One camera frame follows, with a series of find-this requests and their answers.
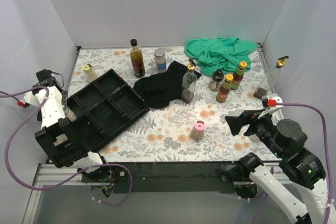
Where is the pink cap spice bottle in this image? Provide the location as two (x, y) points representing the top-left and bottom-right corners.
(190, 120), (205, 141)

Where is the blue label spice jar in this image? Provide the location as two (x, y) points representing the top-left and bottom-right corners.
(154, 48), (166, 73)

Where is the yellow cap spice bottle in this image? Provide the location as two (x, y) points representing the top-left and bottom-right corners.
(82, 63), (99, 82)

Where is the silver lid spice jar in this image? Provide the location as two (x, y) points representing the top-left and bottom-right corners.
(64, 105), (77, 122)

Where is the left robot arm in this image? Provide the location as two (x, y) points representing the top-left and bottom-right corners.
(20, 69), (113, 182)

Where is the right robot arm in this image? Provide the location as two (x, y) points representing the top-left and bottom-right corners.
(225, 110), (335, 223)

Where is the white spice jar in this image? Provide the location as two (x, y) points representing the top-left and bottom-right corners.
(249, 134), (260, 143)

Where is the front yellow cap sauce bottle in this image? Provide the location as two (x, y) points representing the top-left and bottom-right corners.
(216, 74), (233, 103)

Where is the yellow cap sauce bottle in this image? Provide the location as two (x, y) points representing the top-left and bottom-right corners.
(231, 61), (247, 90)
(216, 74), (233, 103)

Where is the tall gold spout bottle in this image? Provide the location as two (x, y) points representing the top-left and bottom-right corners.
(254, 56), (289, 99)

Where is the rear yellow cap sauce bottle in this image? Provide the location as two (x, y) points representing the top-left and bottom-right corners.
(231, 61), (247, 90)

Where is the black cap spice jar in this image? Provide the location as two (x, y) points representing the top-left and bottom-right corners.
(208, 69), (224, 91)

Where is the gold spout glass bottle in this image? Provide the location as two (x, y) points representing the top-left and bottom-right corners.
(181, 59), (197, 103)

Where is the green cloth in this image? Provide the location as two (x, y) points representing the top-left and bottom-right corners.
(184, 37), (257, 77)

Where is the black cloth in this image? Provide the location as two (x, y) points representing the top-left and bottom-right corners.
(133, 61), (201, 109)

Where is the dark soy sauce bottle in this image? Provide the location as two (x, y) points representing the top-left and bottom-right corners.
(130, 39), (145, 78)

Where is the black compartment tray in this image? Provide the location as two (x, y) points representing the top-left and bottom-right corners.
(61, 69), (149, 153)

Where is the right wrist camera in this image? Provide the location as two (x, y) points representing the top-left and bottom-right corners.
(258, 93), (283, 119)

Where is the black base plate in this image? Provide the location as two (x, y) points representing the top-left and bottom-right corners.
(81, 162), (251, 194)

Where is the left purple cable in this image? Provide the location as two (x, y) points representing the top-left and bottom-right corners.
(0, 86), (132, 206)

